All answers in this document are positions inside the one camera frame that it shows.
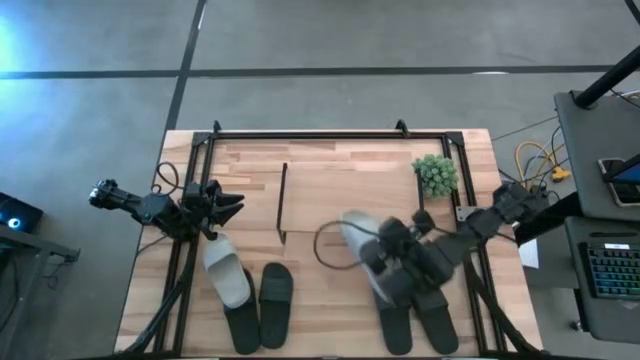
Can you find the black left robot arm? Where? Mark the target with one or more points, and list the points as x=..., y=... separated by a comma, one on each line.
x=150, y=207

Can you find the smartphone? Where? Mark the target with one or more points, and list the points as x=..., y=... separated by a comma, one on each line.
x=625, y=192

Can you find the grey desk with pole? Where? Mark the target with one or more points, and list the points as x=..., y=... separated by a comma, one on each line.
x=585, y=145

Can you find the black box with blue light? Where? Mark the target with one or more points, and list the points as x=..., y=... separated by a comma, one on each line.
x=17, y=212

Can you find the black round pole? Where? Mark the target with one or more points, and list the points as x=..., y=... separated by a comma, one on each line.
x=605, y=80

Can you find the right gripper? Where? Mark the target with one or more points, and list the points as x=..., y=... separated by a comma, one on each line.
x=415, y=260

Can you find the black frame clamp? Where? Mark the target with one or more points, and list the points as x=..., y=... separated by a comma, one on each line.
x=216, y=126
x=401, y=126

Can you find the black rubber slide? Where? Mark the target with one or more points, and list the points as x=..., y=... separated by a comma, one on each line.
x=437, y=325
x=245, y=327
x=276, y=305
x=396, y=330

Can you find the grey rubber slide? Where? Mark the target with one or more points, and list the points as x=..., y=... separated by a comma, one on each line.
x=227, y=272
x=356, y=230

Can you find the grey desk with keyboard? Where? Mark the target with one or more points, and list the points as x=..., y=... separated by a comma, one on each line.
x=575, y=300

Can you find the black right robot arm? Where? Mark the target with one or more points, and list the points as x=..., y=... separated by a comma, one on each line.
x=515, y=202

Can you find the grey metal bracket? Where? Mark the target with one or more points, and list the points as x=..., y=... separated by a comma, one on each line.
x=462, y=213

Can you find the black aluminium rig frame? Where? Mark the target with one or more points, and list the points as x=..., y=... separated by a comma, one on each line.
x=325, y=135

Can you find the black desk beam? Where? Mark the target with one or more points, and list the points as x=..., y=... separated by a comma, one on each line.
x=550, y=220

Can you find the tablet with blue screen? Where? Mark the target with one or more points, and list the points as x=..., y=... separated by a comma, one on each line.
x=631, y=174

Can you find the backlit black keyboard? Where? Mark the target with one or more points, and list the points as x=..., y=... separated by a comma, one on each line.
x=615, y=272

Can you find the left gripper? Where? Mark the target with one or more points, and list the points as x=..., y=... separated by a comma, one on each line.
x=200, y=207

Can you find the small green potted plant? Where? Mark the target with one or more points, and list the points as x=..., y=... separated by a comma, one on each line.
x=436, y=175

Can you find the wooden shelf with black frame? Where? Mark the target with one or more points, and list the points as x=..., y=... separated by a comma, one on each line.
x=345, y=195

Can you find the white paper sheet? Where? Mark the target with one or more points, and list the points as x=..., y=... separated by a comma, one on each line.
x=529, y=254

